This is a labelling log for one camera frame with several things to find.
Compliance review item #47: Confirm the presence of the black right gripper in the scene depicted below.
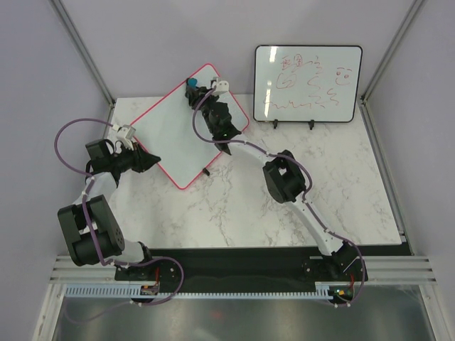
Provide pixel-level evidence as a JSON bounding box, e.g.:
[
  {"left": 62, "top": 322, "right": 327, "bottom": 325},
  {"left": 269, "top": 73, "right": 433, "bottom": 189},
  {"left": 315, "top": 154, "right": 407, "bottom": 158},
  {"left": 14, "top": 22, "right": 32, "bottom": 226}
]
[{"left": 186, "top": 87, "right": 219, "bottom": 136}]

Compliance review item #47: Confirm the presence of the pink framed whiteboard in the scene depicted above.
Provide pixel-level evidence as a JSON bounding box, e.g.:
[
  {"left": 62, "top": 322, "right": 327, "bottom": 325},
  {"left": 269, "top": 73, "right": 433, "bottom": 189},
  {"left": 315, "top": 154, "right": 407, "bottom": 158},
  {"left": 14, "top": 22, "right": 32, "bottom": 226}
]
[{"left": 129, "top": 63, "right": 250, "bottom": 190}]

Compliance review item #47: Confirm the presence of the blue whiteboard eraser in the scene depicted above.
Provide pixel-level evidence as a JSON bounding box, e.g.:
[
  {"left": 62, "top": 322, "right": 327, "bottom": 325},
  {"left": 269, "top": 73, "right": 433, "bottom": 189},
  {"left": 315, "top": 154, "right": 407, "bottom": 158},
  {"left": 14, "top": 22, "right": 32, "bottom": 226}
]
[{"left": 186, "top": 77, "right": 198, "bottom": 88}]

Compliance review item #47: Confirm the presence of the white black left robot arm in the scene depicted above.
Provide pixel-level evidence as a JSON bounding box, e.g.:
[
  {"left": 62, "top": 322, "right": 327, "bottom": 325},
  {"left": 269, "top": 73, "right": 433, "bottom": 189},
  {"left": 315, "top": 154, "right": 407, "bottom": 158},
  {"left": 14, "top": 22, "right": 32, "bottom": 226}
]
[{"left": 58, "top": 139, "right": 161, "bottom": 280}]

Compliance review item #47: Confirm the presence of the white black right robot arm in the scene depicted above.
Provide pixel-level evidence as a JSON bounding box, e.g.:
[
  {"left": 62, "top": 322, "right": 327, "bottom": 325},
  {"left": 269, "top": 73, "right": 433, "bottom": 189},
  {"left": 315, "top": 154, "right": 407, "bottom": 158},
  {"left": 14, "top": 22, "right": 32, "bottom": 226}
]
[{"left": 185, "top": 78, "right": 366, "bottom": 280}]

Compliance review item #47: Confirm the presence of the black framed whiteboard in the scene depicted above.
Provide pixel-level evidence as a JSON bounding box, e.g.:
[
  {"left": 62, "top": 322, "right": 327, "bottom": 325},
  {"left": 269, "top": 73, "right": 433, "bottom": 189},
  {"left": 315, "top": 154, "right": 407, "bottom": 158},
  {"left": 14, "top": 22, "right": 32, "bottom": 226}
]
[{"left": 253, "top": 45, "right": 363, "bottom": 123}]

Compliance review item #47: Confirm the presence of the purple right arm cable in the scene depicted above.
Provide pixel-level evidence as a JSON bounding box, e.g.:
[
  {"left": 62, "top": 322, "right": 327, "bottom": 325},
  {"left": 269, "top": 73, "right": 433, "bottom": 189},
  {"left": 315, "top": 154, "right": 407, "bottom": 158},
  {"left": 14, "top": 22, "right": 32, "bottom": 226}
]
[{"left": 192, "top": 88, "right": 367, "bottom": 309}]

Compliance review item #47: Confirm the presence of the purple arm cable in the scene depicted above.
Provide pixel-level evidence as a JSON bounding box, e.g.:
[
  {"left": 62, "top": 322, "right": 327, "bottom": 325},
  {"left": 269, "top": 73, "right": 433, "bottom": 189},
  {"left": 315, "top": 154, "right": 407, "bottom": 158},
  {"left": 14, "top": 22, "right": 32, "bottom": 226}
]
[
  {"left": 192, "top": 88, "right": 367, "bottom": 309},
  {"left": 53, "top": 117, "right": 186, "bottom": 306}
]

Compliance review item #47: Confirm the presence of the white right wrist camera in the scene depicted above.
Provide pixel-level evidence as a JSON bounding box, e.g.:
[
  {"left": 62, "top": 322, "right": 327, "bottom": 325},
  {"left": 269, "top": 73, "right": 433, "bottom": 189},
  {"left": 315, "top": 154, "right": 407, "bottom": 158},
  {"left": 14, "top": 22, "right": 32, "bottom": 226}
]
[{"left": 210, "top": 77, "right": 230, "bottom": 96}]

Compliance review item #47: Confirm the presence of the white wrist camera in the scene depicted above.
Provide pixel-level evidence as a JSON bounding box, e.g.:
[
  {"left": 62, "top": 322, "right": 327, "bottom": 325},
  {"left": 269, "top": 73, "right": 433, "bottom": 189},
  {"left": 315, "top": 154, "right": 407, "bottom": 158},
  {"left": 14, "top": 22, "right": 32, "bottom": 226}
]
[
  {"left": 210, "top": 77, "right": 230, "bottom": 96},
  {"left": 110, "top": 124, "right": 136, "bottom": 150}
]

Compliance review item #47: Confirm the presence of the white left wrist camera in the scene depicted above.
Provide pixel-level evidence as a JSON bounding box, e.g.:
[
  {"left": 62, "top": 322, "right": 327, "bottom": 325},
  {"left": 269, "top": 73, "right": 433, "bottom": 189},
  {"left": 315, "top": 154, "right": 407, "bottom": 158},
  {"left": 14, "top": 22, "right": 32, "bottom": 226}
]
[{"left": 110, "top": 124, "right": 136, "bottom": 150}]

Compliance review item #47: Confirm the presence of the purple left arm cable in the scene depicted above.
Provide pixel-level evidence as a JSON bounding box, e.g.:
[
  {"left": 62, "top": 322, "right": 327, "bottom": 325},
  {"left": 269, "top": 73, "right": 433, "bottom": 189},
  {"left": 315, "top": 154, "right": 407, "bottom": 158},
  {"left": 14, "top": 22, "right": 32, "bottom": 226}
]
[{"left": 53, "top": 117, "right": 186, "bottom": 306}]

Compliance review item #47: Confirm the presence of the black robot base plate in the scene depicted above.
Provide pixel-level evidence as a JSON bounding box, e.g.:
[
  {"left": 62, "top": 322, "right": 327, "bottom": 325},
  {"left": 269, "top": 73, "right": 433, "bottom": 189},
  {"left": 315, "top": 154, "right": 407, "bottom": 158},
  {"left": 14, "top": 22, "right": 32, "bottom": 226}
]
[{"left": 114, "top": 246, "right": 368, "bottom": 293}]

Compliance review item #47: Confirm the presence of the white slotted cable duct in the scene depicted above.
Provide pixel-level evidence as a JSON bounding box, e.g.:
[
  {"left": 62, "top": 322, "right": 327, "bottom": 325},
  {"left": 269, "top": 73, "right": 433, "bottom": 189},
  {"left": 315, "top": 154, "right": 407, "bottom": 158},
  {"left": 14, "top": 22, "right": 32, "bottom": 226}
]
[{"left": 65, "top": 283, "right": 333, "bottom": 300}]

